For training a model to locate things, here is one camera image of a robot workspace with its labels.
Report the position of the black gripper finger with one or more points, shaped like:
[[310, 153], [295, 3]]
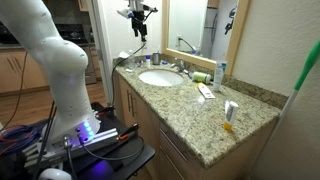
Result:
[[143, 38], [136, 33]]

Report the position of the chrome sink faucet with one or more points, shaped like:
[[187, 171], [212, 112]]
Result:
[[180, 65]]

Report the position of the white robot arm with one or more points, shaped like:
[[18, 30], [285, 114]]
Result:
[[31, 23]]

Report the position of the white oval sink basin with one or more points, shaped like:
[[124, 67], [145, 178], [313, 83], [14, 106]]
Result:
[[158, 77]]

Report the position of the small white blue-capped bottle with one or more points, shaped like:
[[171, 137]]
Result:
[[148, 61]]

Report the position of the white tissue paper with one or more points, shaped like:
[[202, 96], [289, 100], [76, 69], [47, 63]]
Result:
[[123, 55]]

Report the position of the grey metal cup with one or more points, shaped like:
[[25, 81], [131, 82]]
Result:
[[156, 58]]

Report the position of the clear plastic bottle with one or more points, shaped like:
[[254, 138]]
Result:
[[131, 61]]

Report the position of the green lying bottle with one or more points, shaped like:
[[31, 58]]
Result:
[[201, 77]]

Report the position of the white flat toothpaste tube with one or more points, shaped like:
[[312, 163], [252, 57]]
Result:
[[205, 91]]

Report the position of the white blue standing tube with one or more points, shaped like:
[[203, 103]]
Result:
[[218, 75]]

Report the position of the granite vanity countertop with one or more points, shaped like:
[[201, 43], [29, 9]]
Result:
[[198, 123]]

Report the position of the white yellow-capped tube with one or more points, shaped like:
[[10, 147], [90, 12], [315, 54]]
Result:
[[231, 109]]

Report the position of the black robot cart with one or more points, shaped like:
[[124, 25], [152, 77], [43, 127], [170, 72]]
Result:
[[115, 152]]

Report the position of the wooden kitchen cabinets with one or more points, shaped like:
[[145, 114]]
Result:
[[18, 70]]

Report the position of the wooden vanity cabinet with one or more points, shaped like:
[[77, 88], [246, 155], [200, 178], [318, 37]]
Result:
[[172, 160]]

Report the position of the wood framed wall mirror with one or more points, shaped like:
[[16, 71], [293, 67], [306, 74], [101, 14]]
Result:
[[204, 32]]

